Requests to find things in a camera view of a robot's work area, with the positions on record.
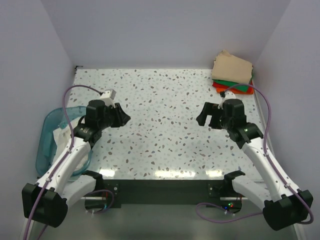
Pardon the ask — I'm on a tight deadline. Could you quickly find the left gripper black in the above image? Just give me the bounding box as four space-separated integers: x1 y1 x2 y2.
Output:
98 103 131 130

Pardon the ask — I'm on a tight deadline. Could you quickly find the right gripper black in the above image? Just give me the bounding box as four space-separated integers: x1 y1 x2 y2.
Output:
196 102 232 131

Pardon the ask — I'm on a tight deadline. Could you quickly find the white printed t shirt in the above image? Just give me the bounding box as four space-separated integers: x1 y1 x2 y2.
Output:
52 122 93 177

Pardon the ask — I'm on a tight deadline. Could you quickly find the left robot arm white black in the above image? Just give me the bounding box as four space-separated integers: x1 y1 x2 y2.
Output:
22 99 131 228

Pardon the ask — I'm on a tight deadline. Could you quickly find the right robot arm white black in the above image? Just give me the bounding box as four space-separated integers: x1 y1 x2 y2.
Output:
196 98 314 231

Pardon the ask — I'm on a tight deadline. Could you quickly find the orange folded t shirt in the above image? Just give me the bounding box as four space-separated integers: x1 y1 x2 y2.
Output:
212 80 254 95

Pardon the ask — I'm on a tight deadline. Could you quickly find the green folded t shirt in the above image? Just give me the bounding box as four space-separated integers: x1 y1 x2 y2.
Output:
212 72 255 92

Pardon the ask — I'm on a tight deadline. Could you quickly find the beige folded t shirt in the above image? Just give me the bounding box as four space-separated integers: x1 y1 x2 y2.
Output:
211 49 253 84

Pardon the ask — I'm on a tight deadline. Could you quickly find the teal transparent plastic bin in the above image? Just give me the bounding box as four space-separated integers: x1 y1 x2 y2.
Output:
35 106 86 177

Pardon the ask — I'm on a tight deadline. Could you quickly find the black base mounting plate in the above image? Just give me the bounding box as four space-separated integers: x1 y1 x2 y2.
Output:
103 179 242 211

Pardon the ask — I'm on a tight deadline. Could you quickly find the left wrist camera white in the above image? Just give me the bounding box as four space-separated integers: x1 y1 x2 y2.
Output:
99 89 116 108

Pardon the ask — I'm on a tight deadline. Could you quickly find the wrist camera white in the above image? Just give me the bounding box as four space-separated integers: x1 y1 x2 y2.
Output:
99 89 116 108
218 91 237 109

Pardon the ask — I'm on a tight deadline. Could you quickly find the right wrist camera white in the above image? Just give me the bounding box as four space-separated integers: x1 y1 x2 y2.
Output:
218 91 237 109

